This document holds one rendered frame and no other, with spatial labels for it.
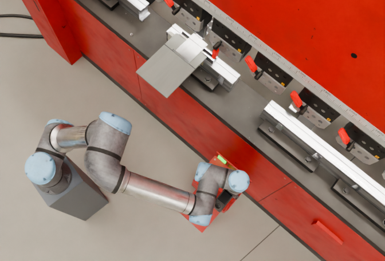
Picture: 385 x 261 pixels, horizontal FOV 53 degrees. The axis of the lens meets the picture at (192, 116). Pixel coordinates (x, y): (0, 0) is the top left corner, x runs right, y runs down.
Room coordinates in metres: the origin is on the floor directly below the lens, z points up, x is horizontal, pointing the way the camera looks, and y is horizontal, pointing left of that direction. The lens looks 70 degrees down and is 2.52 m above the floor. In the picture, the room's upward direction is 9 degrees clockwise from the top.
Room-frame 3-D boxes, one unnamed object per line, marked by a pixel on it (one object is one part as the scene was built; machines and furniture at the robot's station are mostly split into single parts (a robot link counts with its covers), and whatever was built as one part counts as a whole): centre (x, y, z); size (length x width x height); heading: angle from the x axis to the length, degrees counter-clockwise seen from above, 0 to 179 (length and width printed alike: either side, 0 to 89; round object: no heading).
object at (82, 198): (0.24, 0.56, 0.39); 0.18 x 0.18 x 0.78; 48
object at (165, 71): (0.77, 0.13, 1.00); 0.26 x 0.18 x 0.01; 148
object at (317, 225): (0.21, -0.74, 0.59); 0.15 x 0.02 x 0.07; 58
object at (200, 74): (0.82, 0.04, 0.89); 0.30 x 0.05 x 0.03; 58
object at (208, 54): (0.88, 0.03, 0.99); 0.20 x 0.03 x 0.03; 58
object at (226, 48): (0.80, -0.10, 1.26); 0.15 x 0.09 x 0.17; 58
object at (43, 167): (0.24, 0.56, 0.94); 0.13 x 0.12 x 0.14; 173
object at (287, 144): (0.52, -0.43, 0.89); 0.30 x 0.05 x 0.03; 58
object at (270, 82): (0.69, -0.27, 1.26); 0.15 x 0.09 x 0.17; 58
